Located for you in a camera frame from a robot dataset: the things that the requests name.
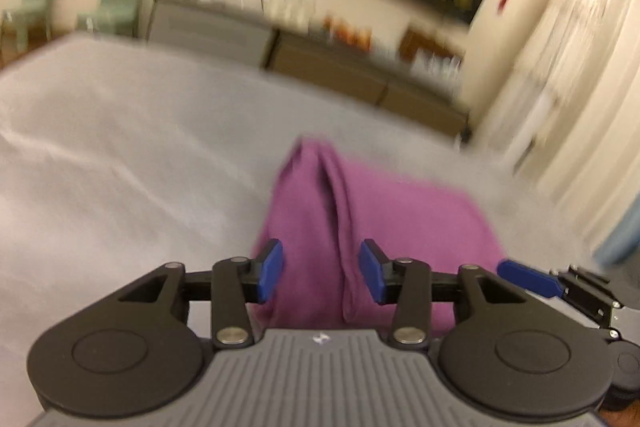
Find white curtain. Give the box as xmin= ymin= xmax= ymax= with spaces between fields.
xmin=469 ymin=0 xmax=640 ymax=254

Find small green chair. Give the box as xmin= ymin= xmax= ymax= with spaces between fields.
xmin=0 ymin=0 xmax=57 ymax=54

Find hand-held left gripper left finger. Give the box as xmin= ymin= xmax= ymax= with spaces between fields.
xmin=117 ymin=238 xmax=285 ymax=351

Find purple fleece pants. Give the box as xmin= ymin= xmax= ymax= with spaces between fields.
xmin=247 ymin=136 xmax=508 ymax=339

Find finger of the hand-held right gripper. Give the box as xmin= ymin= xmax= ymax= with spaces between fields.
xmin=496 ymin=259 xmax=624 ymax=344

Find grey bed sheet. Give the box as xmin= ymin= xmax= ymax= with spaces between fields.
xmin=0 ymin=32 xmax=640 ymax=427

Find grey cabinet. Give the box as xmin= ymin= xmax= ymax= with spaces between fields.
xmin=146 ymin=0 xmax=279 ymax=70

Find brown wooden box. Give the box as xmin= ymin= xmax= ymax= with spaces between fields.
xmin=399 ymin=26 xmax=467 ymax=64

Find set of clear glassware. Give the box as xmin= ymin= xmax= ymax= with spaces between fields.
xmin=269 ymin=0 xmax=322 ymax=28

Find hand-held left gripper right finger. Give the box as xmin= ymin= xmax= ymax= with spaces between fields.
xmin=358 ymin=239 xmax=526 ymax=351

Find wooden cabinet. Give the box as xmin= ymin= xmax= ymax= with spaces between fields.
xmin=264 ymin=28 xmax=472 ymax=138

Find white box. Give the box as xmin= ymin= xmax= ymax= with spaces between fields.
xmin=409 ymin=51 xmax=462 ymax=78

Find bowl of orange fruit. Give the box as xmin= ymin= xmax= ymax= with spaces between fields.
xmin=321 ymin=13 xmax=374 ymax=54

